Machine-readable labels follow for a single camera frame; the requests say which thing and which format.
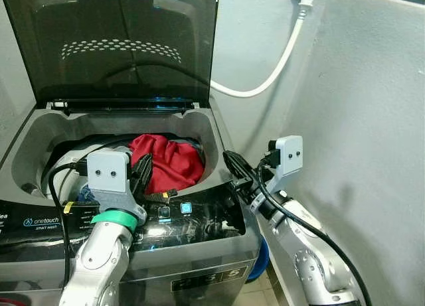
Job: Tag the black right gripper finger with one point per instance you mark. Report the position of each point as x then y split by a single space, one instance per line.
236 164
243 182

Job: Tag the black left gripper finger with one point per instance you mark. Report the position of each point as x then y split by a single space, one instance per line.
149 172
140 165

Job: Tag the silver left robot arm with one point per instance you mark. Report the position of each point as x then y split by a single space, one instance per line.
99 253

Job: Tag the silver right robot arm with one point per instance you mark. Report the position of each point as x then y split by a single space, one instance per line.
302 253

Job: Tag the grey top-load washing machine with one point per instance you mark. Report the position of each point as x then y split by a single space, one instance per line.
199 246

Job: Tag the red garment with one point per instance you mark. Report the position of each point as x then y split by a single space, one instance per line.
169 161

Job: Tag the blue plastic basin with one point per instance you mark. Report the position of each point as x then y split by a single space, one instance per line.
259 261

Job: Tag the dark tinted washer lid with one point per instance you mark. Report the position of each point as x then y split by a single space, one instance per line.
113 27

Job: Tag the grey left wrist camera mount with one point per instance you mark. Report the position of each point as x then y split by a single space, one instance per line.
109 176

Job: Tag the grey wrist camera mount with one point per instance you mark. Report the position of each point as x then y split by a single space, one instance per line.
289 156
109 176

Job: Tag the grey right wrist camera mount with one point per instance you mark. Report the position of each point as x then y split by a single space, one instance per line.
289 156

